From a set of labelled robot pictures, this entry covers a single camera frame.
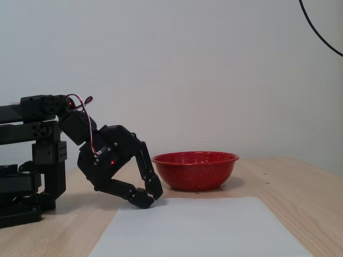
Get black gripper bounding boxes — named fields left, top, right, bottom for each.
left=77, top=124, right=164, bottom=209

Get red speckled bowl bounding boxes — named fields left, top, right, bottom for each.
left=151, top=151, right=240, bottom=192

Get white paper sheet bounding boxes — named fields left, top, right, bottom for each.
left=88, top=196, right=314, bottom=257

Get black table clamp block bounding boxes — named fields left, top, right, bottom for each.
left=0, top=160, right=42, bottom=200

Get red white servo cable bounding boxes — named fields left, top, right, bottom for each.
left=65, top=93, right=104, bottom=157

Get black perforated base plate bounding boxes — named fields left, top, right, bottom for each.
left=0, top=199, right=43, bottom=229

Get dark hanging wall cable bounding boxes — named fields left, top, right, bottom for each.
left=299, top=0, right=343, bottom=57

